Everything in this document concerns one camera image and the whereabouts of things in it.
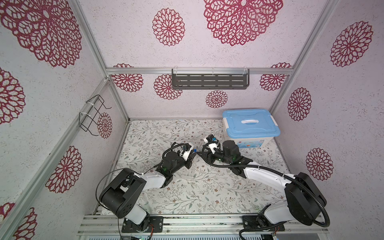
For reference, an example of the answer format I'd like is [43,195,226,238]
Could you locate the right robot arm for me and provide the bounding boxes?
[197,140,331,239]

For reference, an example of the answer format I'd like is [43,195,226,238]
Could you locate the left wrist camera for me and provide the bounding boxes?
[180,143,195,161]

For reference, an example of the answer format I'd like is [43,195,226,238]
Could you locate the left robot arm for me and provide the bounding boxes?
[96,143,195,232]

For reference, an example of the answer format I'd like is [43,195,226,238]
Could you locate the blue plastic bin lid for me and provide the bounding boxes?
[222,109,281,139]

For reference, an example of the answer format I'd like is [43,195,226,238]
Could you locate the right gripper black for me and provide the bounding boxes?
[197,143,233,167]

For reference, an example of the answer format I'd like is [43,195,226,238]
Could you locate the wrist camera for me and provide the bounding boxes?
[204,135,220,154]
[180,143,195,161]

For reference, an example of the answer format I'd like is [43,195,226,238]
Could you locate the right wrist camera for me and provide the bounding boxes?
[204,135,220,154]

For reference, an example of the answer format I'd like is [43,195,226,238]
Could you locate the dark grey wall shelf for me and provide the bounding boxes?
[171,69,250,90]

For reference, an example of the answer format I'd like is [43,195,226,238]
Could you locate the white plastic storage bin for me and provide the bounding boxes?
[224,127,274,148]

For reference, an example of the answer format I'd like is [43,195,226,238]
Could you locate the black wire wall rack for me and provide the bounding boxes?
[78,95,113,139]

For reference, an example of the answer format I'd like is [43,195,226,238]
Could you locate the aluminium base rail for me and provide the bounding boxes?
[77,212,329,238]

